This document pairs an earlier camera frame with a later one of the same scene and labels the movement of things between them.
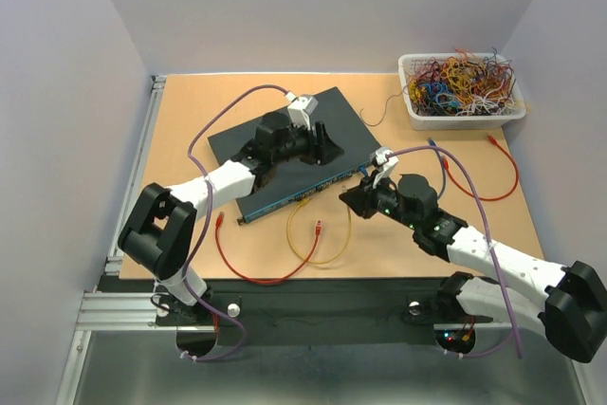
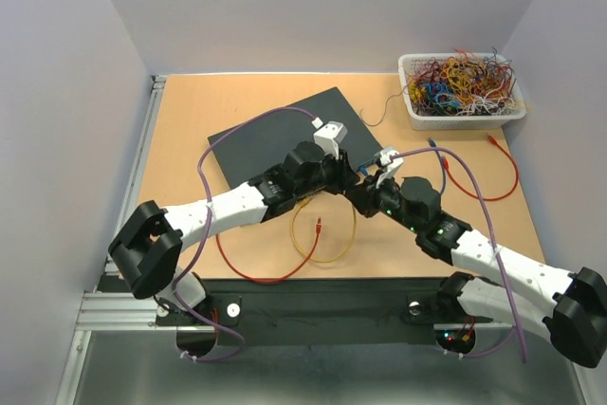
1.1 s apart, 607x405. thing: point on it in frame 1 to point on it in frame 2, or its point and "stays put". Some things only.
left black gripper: [321, 149] to [342, 174]
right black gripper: [359, 198] stays put
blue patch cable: [432, 144] stays put
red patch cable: [465, 188] stays put
